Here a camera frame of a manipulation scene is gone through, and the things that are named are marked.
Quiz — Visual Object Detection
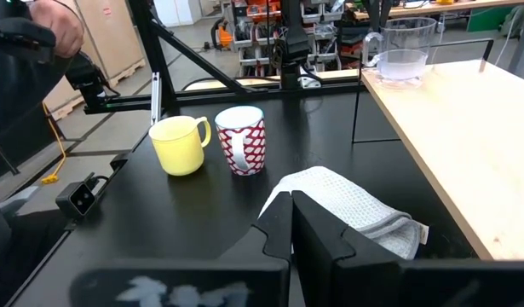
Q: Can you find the red white patterned mug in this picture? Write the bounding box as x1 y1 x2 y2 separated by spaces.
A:
214 105 268 177

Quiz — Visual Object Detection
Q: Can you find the white waffle cloth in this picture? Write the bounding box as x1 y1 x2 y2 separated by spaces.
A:
258 165 430 262

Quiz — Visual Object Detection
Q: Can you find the short yellow cable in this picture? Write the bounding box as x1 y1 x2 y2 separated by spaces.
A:
40 103 67 186

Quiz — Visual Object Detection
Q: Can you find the person's hand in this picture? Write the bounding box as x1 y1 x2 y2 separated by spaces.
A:
28 0 85 60

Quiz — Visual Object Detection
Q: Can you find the silver metal bar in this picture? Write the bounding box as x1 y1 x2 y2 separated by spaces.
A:
150 71 163 125

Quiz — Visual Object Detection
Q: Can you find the black aluminium rig frame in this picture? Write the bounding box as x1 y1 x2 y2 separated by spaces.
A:
83 0 360 125

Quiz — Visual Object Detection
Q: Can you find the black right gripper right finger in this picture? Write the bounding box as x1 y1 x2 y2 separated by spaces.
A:
291 190 524 307

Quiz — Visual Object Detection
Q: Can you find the small black table camera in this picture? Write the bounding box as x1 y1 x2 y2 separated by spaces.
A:
55 180 97 220

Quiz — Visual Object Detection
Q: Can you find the person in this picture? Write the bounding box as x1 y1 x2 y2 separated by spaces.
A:
0 0 86 188

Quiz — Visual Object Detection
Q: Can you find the long wooden workbench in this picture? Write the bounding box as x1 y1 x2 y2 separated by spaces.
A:
350 0 524 21

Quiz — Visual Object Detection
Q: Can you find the wooden shelf with black frame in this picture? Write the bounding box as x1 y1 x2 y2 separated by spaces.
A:
351 38 524 262

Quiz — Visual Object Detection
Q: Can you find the orange black vacuum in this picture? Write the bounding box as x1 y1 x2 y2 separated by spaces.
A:
210 15 233 51

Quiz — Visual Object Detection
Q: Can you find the wooden table side board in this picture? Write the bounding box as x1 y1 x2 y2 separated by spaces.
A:
183 69 361 92

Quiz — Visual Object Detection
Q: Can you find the yellow mug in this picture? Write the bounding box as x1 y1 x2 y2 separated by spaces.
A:
147 114 213 177

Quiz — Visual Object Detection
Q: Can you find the storage rack with bins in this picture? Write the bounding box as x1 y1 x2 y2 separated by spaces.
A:
230 0 365 78

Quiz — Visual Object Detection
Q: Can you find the clear glass mug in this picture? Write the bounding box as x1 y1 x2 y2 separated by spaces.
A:
361 16 438 83

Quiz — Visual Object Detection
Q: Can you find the large cardboard box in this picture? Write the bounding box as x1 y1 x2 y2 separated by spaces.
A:
43 0 147 121

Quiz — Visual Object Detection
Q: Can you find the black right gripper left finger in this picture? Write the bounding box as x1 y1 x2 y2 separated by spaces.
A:
69 190 293 307

